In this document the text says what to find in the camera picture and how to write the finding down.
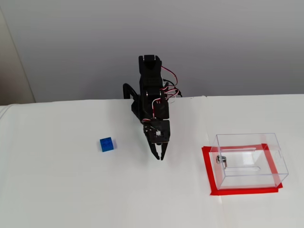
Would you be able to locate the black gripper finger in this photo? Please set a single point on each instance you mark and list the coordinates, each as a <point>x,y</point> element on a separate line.
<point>163,149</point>
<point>154,150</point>

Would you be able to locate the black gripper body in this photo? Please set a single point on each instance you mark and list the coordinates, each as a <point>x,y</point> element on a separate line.
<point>158,138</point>

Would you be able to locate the blue lego brick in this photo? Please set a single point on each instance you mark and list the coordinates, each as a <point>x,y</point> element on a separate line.
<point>107,144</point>

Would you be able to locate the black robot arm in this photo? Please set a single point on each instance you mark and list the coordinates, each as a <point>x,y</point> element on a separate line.
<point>149,78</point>

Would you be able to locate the transparent plastic box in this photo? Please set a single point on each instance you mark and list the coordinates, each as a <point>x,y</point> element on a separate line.
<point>261,142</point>

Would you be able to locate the black table clamp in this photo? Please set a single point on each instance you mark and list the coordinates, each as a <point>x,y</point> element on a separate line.
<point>127,88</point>

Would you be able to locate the black wrist camera board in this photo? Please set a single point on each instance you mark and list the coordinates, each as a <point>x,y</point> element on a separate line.
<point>164,128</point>

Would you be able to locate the red tape frame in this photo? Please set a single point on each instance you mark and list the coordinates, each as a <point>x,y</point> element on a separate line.
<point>237,192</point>

